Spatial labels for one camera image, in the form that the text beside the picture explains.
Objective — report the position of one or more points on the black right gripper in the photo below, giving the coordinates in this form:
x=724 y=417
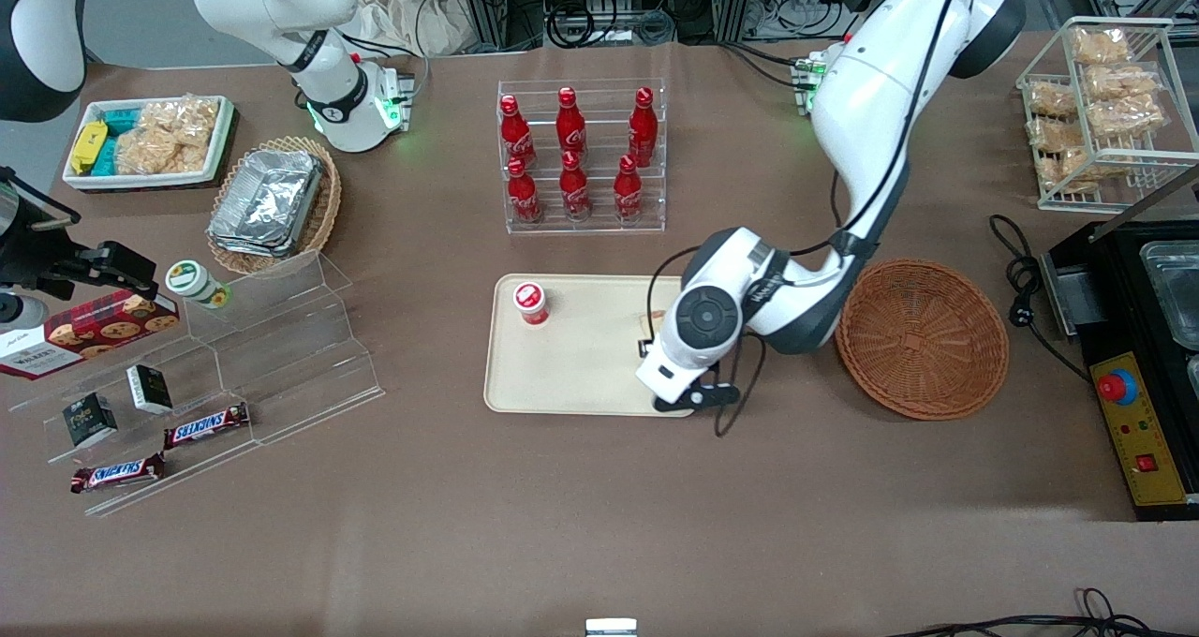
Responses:
x=36 y=244

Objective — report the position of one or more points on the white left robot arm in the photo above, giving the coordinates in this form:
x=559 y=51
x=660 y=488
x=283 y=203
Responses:
x=871 y=131

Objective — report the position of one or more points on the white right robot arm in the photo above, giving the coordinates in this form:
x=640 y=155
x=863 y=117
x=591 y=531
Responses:
x=318 y=75

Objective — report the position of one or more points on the beige plastic tray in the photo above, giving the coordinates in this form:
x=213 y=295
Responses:
x=581 y=365

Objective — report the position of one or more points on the white rectangular snack tray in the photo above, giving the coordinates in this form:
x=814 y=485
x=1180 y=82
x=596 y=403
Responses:
x=150 y=181

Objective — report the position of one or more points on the oval tan wicker basket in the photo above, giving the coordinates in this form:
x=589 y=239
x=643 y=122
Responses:
x=323 y=215

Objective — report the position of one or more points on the round brown wicker basket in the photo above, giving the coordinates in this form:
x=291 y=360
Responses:
x=927 y=347

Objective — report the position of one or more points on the green lid white cup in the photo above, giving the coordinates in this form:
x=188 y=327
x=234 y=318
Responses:
x=194 y=282

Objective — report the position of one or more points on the red tartan cookie box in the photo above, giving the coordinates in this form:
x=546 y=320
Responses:
x=84 y=333

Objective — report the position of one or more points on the teal snack packet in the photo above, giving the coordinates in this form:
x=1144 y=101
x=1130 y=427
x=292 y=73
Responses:
x=105 y=157
x=122 y=120

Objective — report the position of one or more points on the small black box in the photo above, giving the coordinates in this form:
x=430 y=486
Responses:
x=90 y=421
x=150 y=389

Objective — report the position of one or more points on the red lid drink cup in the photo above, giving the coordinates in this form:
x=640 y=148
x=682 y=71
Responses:
x=531 y=303

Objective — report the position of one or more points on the yellow snack packet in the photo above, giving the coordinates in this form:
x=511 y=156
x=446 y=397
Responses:
x=88 y=146

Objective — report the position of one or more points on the clear acrylic bottle rack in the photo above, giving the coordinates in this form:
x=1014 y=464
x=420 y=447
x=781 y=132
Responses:
x=599 y=227

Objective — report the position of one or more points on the clear rice cracker bag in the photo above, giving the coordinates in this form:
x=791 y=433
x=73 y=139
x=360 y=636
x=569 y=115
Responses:
x=169 y=136

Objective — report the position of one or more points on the aluminium foil container stack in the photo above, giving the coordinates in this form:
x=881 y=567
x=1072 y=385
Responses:
x=267 y=201

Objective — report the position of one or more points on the red cola bottle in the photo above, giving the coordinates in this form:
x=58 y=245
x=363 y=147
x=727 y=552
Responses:
x=523 y=193
x=570 y=124
x=574 y=188
x=514 y=133
x=643 y=127
x=628 y=190

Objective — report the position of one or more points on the snickers chocolate bar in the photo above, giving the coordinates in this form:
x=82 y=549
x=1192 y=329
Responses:
x=117 y=473
x=206 y=425

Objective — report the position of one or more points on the clear acrylic stepped shelf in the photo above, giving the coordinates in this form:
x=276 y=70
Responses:
x=281 y=356

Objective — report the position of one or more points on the small white device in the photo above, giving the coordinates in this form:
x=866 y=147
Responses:
x=611 y=628

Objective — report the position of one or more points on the beige cloth bag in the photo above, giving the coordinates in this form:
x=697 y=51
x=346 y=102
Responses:
x=412 y=14

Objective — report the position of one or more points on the clear bagged pastry snack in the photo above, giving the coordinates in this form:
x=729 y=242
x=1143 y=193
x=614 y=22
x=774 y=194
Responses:
x=1126 y=115
x=1055 y=135
x=1064 y=170
x=1052 y=100
x=1101 y=47
x=1121 y=81

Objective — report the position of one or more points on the red emergency stop button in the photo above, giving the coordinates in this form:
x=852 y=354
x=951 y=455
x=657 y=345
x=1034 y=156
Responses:
x=1117 y=388

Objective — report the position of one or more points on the black box yellow control panel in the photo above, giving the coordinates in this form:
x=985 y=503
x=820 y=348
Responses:
x=1147 y=431

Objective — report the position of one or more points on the dark metal bar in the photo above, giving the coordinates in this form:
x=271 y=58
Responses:
x=1147 y=204

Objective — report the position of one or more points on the steel pan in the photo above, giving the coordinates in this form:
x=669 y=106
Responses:
x=1176 y=290

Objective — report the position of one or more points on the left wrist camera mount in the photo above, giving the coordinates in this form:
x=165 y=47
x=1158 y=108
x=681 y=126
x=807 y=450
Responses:
x=707 y=398

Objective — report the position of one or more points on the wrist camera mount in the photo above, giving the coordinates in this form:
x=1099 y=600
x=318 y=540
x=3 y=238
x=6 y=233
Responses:
x=707 y=398
x=19 y=311

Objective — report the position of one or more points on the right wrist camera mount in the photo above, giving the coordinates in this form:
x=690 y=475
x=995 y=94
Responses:
x=19 y=311

